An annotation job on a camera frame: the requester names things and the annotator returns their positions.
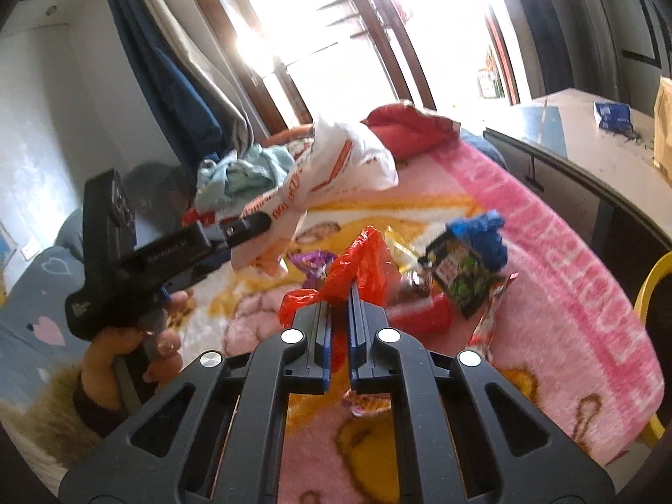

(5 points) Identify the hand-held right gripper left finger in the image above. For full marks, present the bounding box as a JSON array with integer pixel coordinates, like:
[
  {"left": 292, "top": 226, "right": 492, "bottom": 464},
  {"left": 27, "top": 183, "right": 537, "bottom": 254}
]
[{"left": 58, "top": 300, "right": 337, "bottom": 504}]

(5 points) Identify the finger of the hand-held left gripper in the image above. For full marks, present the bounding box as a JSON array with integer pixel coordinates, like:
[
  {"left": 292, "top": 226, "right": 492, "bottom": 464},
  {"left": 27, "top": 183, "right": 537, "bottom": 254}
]
[{"left": 220, "top": 215, "right": 275, "bottom": 249}]

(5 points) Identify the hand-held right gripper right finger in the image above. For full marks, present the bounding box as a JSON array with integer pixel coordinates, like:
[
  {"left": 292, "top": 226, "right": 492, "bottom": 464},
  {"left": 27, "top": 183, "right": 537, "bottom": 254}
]
[{"left": 346, "top": 284, "right": 616, "bottom": 504}]

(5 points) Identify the purple foil wrapper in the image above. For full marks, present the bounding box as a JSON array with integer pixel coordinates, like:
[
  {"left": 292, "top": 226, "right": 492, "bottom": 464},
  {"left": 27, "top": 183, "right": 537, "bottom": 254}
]
[{"left": 291, "top": 251, "right": 338, "bottom": 291}]

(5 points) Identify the red plastic bag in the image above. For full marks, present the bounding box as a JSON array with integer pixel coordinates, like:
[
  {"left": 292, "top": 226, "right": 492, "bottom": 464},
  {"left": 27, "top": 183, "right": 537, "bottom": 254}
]
[{"left": 278, "top": 226, "right": 401, "bottom": 329}]

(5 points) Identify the white orange-print plastic bag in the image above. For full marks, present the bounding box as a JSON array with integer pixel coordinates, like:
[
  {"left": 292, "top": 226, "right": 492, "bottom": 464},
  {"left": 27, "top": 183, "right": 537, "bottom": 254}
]
[{"left": 199, "top": 113, "right": 400, "bottom": 280}]

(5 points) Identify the yellow-rimmed trash bin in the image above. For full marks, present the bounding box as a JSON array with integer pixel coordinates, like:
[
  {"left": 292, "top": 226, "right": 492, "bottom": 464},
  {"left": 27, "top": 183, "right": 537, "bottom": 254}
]
[{"left": 633, "top": 251, "right": 672, "bottom": 448}]

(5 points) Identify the person's left forearm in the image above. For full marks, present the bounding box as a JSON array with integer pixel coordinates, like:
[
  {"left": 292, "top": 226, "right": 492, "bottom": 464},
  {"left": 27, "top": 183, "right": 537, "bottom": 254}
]
[{"left": 72, "top": 378, "right": 142, "bottom": 439}]

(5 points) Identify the person's left hand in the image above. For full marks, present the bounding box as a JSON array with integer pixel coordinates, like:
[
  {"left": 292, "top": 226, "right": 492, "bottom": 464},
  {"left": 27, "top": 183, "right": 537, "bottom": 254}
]
[{"left": 79, "top": 290, "right": 195, "bottom": 411}]

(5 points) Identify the light blue cloth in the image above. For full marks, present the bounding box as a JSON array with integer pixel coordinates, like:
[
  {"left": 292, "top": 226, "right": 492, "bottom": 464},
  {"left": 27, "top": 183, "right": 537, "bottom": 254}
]
[{"left": 195, "top": 144, "right": 295, "bottom": 212}]

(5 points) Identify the grey heart-print blanket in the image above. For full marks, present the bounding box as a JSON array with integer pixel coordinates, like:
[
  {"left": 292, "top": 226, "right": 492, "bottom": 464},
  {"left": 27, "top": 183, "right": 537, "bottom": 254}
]
[{"left": 0, "top": 210, "right": 106, "bottom": 410}]

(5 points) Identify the dark grey cloth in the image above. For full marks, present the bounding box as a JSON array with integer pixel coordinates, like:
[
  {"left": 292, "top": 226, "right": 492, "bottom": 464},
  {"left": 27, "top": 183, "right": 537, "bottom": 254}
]
[{"left": 125, "top": 163, "right": 192, "bottom": 212}]

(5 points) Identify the clear yellow wrapper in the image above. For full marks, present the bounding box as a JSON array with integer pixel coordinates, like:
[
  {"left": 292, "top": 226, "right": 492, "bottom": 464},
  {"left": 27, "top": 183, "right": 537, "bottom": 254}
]
[{"left": 386, "top": 226, "right": 423, "bottom": 274}]

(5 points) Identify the black green-print snack packet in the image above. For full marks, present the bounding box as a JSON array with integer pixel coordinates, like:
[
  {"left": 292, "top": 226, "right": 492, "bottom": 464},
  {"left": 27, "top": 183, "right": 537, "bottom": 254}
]
[{"left": 420, "top": 231, "right": 507, "bottom": 320}]

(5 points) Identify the grey curtain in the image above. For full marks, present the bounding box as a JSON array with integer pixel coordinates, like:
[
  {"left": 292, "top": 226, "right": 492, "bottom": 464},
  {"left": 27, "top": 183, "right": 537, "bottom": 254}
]
[{"left": 126, "top": 0, "right": 259, "bottom": 154}]

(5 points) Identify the red striped snack packet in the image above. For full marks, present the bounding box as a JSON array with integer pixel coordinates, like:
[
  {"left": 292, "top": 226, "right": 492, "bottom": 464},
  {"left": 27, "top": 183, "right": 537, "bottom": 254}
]
[{"left": 467, "top": 272, "right": 520, "bottom": 363}]

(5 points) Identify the crumpled blue wrapper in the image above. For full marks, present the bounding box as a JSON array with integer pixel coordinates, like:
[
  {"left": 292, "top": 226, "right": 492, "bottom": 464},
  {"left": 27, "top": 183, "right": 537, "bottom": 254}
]
[{"left": 445, "top": 211, "right": 509, "bottom": 270}]

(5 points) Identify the dark blue curtain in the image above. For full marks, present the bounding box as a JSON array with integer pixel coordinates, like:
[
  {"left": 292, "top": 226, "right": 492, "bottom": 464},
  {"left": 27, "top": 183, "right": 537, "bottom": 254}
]
[{"left": 102, "top": 0, "right": 224, "bottom": 169}]

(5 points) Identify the red quilt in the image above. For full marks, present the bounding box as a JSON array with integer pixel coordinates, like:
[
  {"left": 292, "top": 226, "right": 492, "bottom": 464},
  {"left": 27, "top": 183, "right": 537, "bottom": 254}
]
[{"left": 362, "top": 101, "right": 463, "bottom": 165}]

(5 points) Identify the dark blue quilt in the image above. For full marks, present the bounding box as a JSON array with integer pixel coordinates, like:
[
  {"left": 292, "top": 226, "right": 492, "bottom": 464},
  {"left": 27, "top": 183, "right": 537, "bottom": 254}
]
[{"left": 462, "top": 134, "right": 509, "bottom": 170}]

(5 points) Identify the low white table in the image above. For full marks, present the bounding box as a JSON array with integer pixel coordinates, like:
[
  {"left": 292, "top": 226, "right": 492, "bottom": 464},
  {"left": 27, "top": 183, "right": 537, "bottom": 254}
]
[{"left": 483, "top": 87, "right": 672, "bottom": 255}]

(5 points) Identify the blue packet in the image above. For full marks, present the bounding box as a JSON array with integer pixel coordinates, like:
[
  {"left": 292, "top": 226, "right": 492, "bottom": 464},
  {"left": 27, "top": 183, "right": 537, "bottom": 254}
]
[{"left": 593, "top": 101, "right": 637, "bottom": 133}]

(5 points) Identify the brown paper bag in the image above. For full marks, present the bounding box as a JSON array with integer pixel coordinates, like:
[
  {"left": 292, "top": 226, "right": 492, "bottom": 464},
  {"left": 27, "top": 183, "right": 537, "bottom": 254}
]
[{"left": 652, "top": 76, "right": 672, "bottom": 188}]

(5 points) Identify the brown wooden window frame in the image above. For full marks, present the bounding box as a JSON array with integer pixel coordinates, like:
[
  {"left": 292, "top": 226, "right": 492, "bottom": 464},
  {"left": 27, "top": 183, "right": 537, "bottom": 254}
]
[{"left": 178, "top": 0, "right": 522, "bottom": 134}]

